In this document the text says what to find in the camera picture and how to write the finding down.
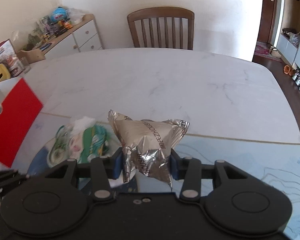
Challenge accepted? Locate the wooden chair at far side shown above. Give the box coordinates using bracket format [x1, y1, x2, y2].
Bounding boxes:
[127, 7, 194, 50]

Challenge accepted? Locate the blue globe toy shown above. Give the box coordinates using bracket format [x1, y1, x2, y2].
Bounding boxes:
[51, 7, 67, 23]

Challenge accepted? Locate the clear drinking glass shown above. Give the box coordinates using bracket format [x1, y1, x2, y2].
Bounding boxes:
[20, 57, 31, 74]

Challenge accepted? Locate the green cartoon face plush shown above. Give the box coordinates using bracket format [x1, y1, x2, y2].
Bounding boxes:
[45, 123, 120, 167]

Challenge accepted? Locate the white wooden sideboard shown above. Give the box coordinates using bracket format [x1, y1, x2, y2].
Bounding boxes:
[41, 14, 103, 60]

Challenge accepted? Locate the white wrapper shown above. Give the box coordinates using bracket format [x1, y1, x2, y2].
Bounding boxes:
[70, 116, 96, 137]

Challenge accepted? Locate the silver foil snack bag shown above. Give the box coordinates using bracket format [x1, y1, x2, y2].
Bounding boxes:
[108, 109, 190, 188]

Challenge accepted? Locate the red white cardboard box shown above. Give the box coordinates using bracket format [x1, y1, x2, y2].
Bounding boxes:
[0, 78, 43, 167]

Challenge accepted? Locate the blue patterned table mat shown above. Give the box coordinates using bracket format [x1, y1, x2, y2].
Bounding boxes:
[27, 112, 300, 240]

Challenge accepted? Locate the red white food bag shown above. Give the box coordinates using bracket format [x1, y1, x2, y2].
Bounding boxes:
[0, 39, 23, 77]

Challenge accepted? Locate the wooden desk organiser tray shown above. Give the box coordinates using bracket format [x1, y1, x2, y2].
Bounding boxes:
[17, 49, 45, 64]

